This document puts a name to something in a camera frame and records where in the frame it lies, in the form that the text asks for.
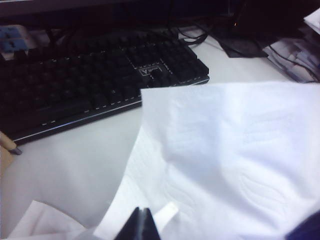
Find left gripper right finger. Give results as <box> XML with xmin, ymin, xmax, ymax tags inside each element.
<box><xmin>141</xmin><ymin>206</ymin><xmax>161</xmax><ymax>240</ymax></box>

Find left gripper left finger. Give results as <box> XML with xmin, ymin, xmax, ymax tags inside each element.
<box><xmin>114</xmin><ymin>206</ymin><xmax>143</xmax><ymax>240</ymax></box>

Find white tissue sheet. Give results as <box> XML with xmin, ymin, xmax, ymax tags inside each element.
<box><xmin>7</xmin><ymin>199</ymin><xmax>89</xmax><ymax>240</ymax></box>
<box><xmin>93</xmin><ymin>81</ymin><xmax>320</xmax><ymax>240</ymax></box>

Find flat white tissue sheet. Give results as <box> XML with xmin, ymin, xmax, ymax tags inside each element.
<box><xmin>7</xmin><ymin>199</ymin><xmax>89</xmax><ymax>240</ymax></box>

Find blue Tempo tissue pack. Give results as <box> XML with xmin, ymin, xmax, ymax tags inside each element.
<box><xmin>284</xmin><ymin>209</ymin><xmax>320</xmax><ymax>240</ymax></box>

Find beige pen with gray tip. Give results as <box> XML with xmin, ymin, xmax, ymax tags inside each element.
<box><xmin>0</xmin><ymin>131</ymin><xmax>23</xmax><ymax>156</ymax></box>

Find black keyboard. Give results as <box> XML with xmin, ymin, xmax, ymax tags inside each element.
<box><xmin>0</xmin><ymin>29</ymin><xmax>210</xmax><ymax>146</ymax></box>

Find black HSD monitor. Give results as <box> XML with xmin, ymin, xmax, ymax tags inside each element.
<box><xmin>207</xmin><ymin>0</ymin><xmax>310</xmax><ymax>59</ymax></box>

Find white power strip blue sockets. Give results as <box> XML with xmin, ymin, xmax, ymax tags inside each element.
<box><xmin>0</xmin><ymin>24</ymin><xmax>38</xmax><ymax>61</ymax></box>

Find white paper stack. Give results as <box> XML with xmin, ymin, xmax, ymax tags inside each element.
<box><xmin>262</xmin><ymin>8</ymin><xmax>320</xmax><ymax>83</ymax></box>

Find black AOC monitor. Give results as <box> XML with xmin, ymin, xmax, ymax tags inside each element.
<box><xmin>0</xmin><ymin>0</ymin><xmax>173</xmax><ymax>18</ymax></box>

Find black looped cable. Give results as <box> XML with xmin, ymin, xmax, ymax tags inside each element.
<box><xmin>176</xmin><ymin>26</ymin><xmax>209</xmax><ymax>48</ymax></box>

